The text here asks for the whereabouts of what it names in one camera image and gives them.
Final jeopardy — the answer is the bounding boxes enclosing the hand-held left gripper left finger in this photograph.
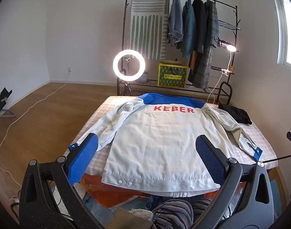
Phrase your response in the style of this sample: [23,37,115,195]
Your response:
[19,133,105,229]

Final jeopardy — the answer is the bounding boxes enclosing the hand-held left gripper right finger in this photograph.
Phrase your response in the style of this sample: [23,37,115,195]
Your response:
[190,135,276,229]

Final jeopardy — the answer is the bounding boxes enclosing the white and blue jacket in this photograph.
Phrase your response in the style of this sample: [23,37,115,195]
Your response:
[69,93,263,198]

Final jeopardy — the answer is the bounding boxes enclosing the black folded clothes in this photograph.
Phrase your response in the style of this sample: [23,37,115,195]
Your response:
[218,102,253,125]

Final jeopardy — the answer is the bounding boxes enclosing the black metal clothes rack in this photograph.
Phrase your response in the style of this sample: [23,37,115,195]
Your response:
[117,0,241,96]

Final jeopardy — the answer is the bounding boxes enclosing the orange printed blanket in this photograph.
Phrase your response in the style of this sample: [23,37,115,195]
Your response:
[75,172,222,208]

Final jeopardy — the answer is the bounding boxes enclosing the blue floor mat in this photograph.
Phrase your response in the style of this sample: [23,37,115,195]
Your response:
[268,178,282,197]

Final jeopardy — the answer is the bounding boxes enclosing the clear plastic bag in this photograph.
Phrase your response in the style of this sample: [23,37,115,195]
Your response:
[88,196,127,220]

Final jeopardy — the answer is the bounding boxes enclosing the checked bed sheet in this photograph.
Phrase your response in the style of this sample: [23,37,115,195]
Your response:
[74,96,278,172]

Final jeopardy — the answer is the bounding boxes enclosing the person's legs striped pants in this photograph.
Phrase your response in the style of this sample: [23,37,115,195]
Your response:
[151,197,222,229]

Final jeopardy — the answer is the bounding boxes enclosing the brown cardboard piece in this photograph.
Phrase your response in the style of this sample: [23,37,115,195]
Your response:
[111,207,153,229]

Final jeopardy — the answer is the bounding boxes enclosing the white fuzzy cloth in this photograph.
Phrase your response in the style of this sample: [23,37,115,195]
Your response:
[130,208,153,222]

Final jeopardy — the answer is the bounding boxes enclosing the black tripod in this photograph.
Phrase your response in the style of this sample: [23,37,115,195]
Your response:
[120,80,134,96]

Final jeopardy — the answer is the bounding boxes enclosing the yellow green patterned box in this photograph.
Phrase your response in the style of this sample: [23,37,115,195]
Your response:
[157,60,189,88]

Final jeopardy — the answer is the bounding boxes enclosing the grey plaid coat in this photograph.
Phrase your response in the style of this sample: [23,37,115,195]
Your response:
[187,0,220,89]

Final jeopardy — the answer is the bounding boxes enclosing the black folding chair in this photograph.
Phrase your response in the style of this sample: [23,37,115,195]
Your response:
[0,87,17,136]

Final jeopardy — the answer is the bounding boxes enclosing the orange hanging scarf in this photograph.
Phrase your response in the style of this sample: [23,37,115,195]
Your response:
[189,51,196,71]

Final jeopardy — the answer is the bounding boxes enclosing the window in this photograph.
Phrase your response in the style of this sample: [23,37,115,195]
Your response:
[271,0,291,73]

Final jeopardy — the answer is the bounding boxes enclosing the teal knit sweater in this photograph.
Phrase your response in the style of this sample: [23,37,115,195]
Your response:
[181,0,197,58]

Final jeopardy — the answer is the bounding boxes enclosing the black coat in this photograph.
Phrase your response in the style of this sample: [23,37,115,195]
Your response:
[192,0,208,53]

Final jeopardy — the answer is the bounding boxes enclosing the blue denim jacket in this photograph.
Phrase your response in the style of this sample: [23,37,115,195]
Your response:
[166,0,184,48]

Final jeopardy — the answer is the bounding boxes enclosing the white green striped rug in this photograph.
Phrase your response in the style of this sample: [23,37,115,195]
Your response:
[127,0,171,60]

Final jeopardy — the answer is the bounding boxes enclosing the black cable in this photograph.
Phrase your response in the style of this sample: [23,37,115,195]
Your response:
[261,153,291,164]

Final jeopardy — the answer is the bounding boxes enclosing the white floor cable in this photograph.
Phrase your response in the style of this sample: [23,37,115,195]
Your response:
[0,72,71,159]

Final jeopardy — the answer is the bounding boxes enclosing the white lamp cable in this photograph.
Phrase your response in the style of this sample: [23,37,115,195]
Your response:
[207,73,226,104]

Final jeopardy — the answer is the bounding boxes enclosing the ring light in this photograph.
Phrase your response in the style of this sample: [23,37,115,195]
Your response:
[112,49,146,80]

